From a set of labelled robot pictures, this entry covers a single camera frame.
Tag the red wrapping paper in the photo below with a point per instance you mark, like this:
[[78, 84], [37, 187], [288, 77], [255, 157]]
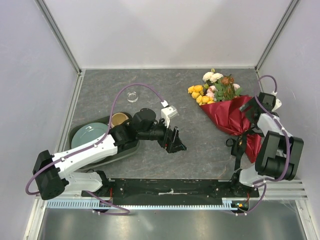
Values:
[[227, 117]]

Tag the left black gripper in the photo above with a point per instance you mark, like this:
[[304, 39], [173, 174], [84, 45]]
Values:
[[167, 140]]

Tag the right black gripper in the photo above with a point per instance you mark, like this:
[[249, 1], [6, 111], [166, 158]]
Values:
[[252, 103]]

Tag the dark green tray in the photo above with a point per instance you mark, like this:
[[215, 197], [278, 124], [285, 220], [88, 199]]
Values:
[[109, 159]]

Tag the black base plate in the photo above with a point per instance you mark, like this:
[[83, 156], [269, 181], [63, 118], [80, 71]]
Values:
[[126, 187]]

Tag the mixed flower bunch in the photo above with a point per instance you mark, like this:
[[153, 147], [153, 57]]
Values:
[[216, 88]]

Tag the beige ceramic mug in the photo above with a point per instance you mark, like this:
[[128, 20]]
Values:
[[118, 119]]

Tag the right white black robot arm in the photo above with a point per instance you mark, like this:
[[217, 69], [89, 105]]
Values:
[[280, 153]]

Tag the clear glass vase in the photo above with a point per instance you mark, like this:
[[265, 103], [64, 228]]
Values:
[[132, 96]]

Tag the light blue cable duct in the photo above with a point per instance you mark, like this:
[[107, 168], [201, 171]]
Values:
[[97, 205]]

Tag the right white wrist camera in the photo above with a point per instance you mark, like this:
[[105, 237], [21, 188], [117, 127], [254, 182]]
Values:
[[278, 103]]

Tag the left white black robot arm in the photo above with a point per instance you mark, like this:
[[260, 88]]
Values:
[[59, 172]]

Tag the black ribbon with gold text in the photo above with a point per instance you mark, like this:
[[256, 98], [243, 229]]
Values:
[[247, 143]]

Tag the teal plate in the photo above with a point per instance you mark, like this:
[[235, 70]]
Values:
[[87, 133]]

